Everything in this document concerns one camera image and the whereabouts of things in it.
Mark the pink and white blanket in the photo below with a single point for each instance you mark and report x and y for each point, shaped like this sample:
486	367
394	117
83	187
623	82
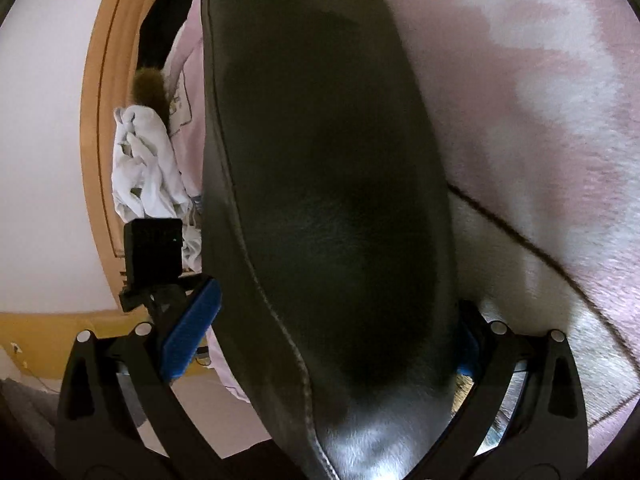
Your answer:
525	85

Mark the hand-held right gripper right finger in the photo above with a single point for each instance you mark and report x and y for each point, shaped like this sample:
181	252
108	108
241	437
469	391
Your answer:
467	357

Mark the dark jacket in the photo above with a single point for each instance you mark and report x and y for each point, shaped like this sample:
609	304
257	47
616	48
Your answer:
325	185

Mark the pale pink printed garment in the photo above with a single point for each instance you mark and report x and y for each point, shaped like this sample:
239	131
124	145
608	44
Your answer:
187	90

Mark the white cloth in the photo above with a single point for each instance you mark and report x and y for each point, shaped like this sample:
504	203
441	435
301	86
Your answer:
145	175

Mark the black coat with fur trim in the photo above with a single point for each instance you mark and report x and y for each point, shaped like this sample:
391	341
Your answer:
165	15

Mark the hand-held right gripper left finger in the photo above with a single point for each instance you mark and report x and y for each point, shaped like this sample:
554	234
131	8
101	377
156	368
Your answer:
192	327

